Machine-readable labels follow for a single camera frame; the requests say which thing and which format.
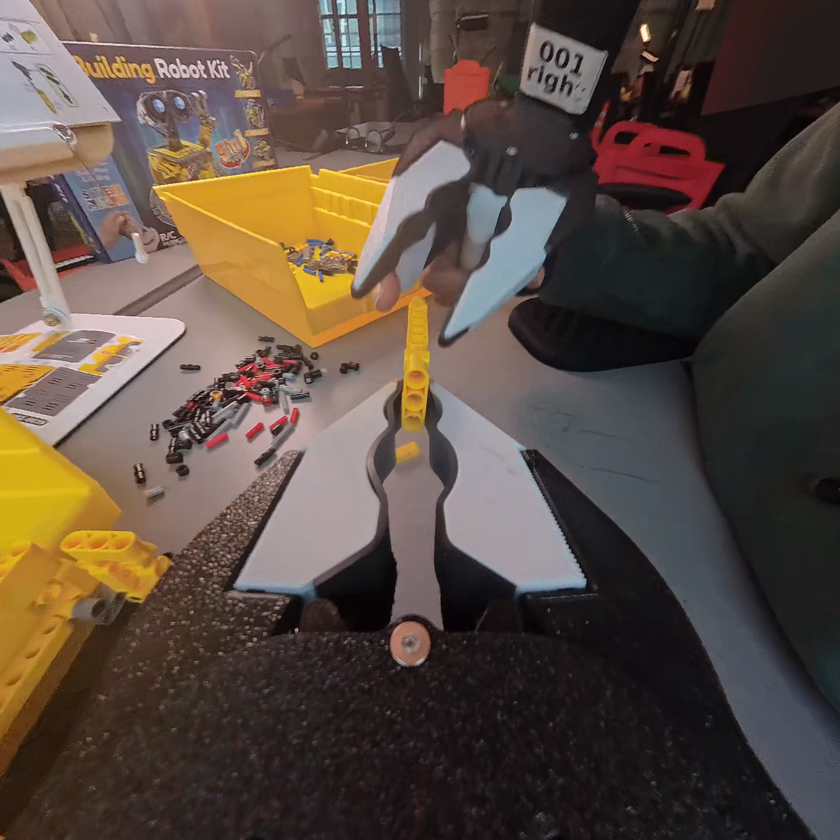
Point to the person's right forearm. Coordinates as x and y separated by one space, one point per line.
656 262

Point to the red plastic basket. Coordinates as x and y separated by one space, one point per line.
656 164

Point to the small yellow lego connector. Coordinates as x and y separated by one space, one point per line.
407 453

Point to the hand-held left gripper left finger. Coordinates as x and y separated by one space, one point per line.
315 518

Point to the heap of mixed lego parts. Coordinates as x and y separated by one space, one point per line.
321 259

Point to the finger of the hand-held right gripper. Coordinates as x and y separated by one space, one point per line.
518 249
407 203

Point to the person's right hand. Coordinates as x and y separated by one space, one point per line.
443 282

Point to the lego instruction booklet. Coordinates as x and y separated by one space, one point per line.
65 374

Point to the pile of lego pins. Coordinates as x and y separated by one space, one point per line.
229 400

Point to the yellow lego curved panel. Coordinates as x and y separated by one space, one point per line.
413 394

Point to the orange traffic cone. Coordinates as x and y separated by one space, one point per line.
600 118

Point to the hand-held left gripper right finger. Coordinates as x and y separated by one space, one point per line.
505 518

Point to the lego set box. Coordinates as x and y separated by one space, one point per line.
184 118

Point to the orange container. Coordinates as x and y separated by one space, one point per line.
466 85

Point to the paned window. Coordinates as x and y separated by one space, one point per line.
361 33

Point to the yellow grey lego build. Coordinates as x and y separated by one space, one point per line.
39 604

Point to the yellow storage bin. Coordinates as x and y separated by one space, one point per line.
367 170
39 492
229 249

